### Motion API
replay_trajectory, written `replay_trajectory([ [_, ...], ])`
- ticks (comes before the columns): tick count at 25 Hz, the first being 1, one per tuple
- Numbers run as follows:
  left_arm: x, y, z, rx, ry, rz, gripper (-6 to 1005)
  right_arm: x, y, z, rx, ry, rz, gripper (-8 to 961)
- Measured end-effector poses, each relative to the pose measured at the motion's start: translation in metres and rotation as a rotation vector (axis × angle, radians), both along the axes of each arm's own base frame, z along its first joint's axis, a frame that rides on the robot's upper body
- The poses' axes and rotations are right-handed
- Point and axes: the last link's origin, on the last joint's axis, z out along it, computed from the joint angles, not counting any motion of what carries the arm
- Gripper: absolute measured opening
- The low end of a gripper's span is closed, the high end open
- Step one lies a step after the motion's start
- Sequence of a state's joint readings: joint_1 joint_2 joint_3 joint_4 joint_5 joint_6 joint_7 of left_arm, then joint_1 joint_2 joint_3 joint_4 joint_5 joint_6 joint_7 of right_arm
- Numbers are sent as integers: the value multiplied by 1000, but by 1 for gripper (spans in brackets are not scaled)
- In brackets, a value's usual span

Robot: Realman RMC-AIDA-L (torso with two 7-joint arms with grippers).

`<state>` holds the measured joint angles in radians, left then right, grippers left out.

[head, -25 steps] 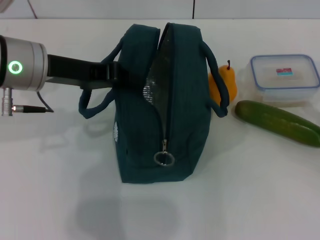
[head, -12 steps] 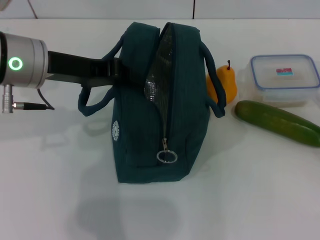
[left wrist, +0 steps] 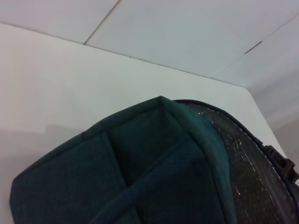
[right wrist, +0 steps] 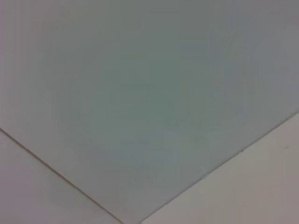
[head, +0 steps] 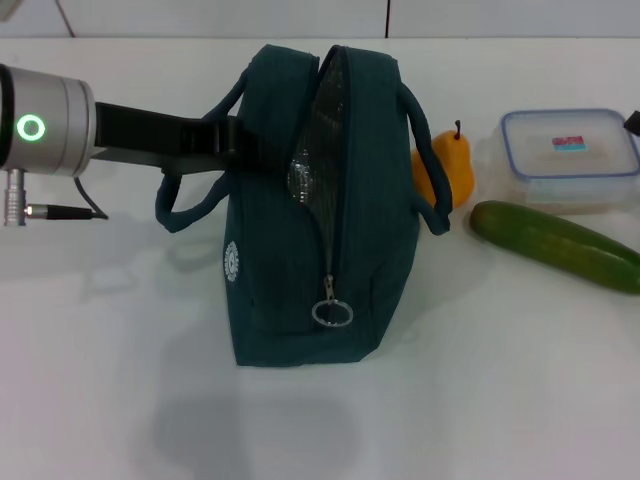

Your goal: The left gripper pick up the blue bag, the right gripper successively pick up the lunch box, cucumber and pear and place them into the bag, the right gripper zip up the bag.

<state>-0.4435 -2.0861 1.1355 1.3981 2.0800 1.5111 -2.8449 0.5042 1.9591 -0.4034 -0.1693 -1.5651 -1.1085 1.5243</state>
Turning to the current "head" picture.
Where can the dark teal lunch bag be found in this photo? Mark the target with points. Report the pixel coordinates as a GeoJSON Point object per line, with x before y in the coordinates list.
{"type": "Point", "coordinates": [380, 250]}

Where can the green cucumber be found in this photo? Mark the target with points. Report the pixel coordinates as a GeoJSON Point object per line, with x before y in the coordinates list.
{"type": "Point", "coordinates": [560, 245]}

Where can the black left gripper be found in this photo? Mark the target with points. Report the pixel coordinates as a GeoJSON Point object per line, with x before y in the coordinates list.
{"type": "Point", "coordinates": [150, 135]}

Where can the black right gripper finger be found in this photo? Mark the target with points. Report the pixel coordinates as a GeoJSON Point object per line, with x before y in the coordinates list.
{"type": "Point", "coordinates": [634, 122]}

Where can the yellow orange pear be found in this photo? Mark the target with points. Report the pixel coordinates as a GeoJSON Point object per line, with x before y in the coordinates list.
{"type": "Point", "coordinates": [460, 165]}

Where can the clear plastic food container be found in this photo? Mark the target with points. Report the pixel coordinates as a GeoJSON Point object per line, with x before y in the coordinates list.
{"type": "Point", "coordinates": [570, 145]}

